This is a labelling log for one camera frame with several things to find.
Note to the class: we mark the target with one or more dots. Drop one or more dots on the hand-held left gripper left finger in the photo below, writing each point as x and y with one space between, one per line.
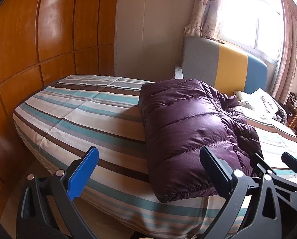
82 173

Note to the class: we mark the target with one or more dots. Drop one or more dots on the window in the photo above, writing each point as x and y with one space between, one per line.
250 17

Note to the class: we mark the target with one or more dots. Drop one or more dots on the striped bed blanket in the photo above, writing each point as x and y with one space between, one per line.
88 119

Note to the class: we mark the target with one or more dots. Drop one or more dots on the white bed side rail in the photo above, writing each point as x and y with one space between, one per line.
178 72

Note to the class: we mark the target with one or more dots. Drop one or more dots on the grey yellow blue headboard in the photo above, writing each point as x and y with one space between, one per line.
213 64

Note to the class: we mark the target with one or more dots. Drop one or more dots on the cluttered wooden desk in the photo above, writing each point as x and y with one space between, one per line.
294 100

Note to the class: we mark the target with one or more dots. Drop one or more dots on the wooden wardrobe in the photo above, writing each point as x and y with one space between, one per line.
38 42

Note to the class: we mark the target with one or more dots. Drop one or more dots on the plain pale pillow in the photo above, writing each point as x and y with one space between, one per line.
243 99

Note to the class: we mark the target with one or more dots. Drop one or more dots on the purple puffer jacket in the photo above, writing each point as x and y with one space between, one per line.
188 129

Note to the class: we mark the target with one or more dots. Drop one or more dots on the pink patterned curtain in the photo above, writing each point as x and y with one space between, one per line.
205 7
289 49

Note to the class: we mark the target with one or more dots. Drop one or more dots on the white deer print pillow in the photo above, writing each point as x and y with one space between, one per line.
265 102

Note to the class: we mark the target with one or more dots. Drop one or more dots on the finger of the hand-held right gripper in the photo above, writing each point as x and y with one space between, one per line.
296 166
263 165

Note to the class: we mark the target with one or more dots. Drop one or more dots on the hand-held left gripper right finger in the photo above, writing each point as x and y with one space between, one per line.
218 176

